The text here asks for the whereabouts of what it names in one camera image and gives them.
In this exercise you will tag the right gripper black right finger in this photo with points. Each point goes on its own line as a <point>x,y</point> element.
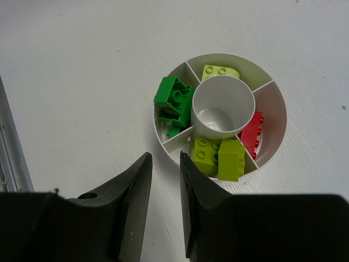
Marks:
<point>220,226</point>

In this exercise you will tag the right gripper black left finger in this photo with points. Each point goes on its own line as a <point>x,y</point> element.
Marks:
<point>104,224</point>

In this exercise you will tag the lime green lego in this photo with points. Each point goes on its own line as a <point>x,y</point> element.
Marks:
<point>231,160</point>
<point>205,156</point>

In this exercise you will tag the red curved lego with green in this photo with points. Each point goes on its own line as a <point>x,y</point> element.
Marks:
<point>250,133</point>

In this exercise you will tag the dark green sloped lego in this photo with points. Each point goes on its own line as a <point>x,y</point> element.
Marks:
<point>174,120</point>

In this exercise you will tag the pale green curved lego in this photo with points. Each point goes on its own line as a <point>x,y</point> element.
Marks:
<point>214,70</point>

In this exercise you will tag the dark green lego plate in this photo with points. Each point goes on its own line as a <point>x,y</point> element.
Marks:
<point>173,132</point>

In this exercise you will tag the white round divided container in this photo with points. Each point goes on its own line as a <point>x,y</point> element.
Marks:
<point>222,106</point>

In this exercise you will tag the aluminium table right rail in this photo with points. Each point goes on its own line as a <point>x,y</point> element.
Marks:
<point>15,176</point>

